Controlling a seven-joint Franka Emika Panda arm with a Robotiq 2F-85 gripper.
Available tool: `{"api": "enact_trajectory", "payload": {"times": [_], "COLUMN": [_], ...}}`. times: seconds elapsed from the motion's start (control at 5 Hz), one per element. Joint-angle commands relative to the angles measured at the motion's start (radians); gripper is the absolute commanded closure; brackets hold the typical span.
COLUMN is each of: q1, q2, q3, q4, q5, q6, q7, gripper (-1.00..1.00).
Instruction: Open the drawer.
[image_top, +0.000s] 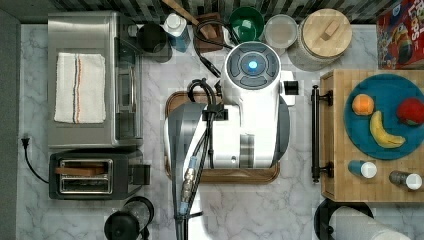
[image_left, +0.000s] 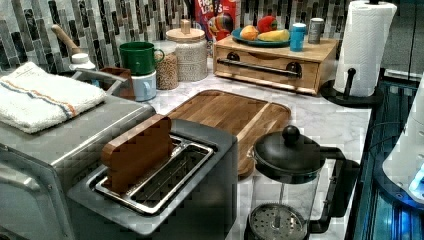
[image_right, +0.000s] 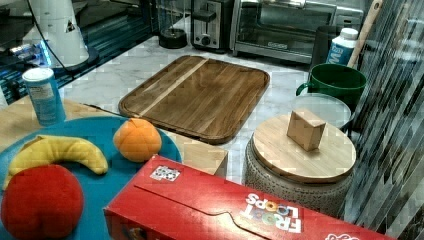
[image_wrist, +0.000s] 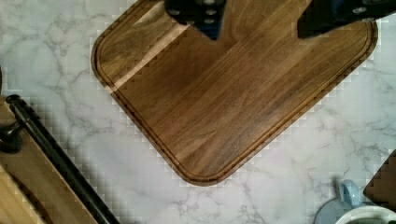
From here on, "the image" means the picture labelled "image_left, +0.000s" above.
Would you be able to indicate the glass french press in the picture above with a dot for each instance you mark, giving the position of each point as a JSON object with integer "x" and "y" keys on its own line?
{"x": 288, "y": 166}

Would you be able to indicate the ceramic jar with wooden lid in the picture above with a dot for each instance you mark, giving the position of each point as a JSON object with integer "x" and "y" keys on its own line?
{"x": 191, "y": 51}

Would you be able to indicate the black paper towel holder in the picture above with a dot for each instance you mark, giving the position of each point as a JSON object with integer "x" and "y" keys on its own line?
{"x": 345, "y": 99}

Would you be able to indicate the light blue mug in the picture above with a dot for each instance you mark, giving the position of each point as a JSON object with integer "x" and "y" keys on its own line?
{"x": 144, "y": 87}

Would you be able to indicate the white capped bottle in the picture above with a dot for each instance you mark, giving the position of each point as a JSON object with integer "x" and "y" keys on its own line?
{"x": 81, "y": 60}

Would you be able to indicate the wooden cutting board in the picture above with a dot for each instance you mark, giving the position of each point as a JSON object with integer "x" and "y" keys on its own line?
{"x": 245, "y": 117}

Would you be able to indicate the white paper towel roll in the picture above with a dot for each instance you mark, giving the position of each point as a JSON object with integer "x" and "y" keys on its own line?
{"x": 366, "y": 31}

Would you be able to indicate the red Froot Loops box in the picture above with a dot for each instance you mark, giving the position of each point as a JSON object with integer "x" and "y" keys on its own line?
{"x": 217, "y": 18}

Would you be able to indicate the white striped folded towel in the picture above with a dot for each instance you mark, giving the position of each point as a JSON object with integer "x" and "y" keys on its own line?
{"x": 32, "y": 99}

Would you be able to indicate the green mug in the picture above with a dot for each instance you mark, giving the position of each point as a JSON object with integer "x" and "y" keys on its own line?
{"x": 140, "y": 58}

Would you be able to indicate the blue cylindrical can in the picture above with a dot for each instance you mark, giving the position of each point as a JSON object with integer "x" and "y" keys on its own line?
{"x": 297, "y": 37}

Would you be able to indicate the brown toast slice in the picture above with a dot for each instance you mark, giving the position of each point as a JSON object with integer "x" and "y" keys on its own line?
{"x": 132, "y": 155}

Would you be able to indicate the dark brown utensil holder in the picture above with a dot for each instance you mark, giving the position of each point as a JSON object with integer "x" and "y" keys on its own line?
{"x": 123, "y": 78}

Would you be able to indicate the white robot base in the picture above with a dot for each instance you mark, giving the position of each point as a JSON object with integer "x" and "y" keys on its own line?
{"x": 404, "y": 166}

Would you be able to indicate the silver two-slot toaster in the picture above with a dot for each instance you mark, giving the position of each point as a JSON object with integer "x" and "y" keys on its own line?
{"x": 193, "y": 196}

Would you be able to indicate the plush orange fruit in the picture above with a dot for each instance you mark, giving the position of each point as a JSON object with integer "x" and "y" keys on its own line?
{"x": 249, "y": 32}

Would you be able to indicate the wooden rolling pin handle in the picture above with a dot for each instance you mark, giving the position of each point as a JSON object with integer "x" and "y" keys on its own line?
{"x": 63, "y": 36}

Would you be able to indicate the grey metal can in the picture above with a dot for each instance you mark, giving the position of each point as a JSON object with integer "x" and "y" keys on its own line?
{"x": 315, "y": 30}

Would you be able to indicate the teal plate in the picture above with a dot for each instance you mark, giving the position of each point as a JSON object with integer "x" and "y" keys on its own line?
{"x": 236, "y": 35}

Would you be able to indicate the silver toaster oven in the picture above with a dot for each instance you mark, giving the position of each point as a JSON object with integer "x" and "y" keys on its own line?
{"x": 37, "y": 170}

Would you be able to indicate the plush yellow banana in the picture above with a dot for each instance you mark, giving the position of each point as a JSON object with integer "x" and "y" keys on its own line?
{"x": 275, "y": 36}

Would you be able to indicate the glass jar with grains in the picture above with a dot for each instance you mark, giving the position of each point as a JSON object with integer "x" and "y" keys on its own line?
{"x": 166, "y": 69}

